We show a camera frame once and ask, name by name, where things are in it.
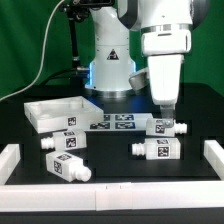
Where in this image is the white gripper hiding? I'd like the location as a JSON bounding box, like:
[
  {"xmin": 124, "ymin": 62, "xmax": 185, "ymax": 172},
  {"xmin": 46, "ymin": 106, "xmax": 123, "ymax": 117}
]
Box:
[{"xmin": 147, "ymin": 54, "xmax": 183, "ymax": 128}]

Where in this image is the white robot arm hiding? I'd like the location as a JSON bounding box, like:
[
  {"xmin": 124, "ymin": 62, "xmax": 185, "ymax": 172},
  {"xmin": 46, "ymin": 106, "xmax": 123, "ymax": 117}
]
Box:
[{"xmin": 86, "ymin": 0, "xmax": 210, "ymax": 128}]

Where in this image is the white marker sheet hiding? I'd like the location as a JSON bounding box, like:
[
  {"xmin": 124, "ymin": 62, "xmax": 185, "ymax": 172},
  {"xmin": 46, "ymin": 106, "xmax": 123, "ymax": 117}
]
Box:
[{"xmin": 87, "ymin": 113, "xmax": 152, "ymax": 131}]

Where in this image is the white U-shaped fence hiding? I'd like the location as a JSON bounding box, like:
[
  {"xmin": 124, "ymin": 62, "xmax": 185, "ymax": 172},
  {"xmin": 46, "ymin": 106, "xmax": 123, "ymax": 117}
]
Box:
[{"xmin": 0, "ymin": 144, "xmax": 224, "ymax": 212}]

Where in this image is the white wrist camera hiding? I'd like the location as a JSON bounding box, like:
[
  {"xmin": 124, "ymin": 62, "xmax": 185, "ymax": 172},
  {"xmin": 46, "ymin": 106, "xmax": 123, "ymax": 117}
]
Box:
[{"xmin": 129, "ymin": 68, "xmax": 149, "ymax": 91}]

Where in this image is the grey cable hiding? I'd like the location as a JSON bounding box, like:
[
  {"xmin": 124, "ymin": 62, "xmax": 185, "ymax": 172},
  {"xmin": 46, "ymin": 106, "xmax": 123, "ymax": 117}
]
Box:
[{"xmin": 0, "ymin": 0, "xmax": 66, "ymax": 103}]

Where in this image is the black camera stand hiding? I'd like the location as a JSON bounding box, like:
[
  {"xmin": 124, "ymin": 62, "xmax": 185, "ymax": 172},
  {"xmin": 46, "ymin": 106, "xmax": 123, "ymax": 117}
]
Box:
[{"xmin": 59, "ymin": 0, "xmax": 89, "ymax": 78}]

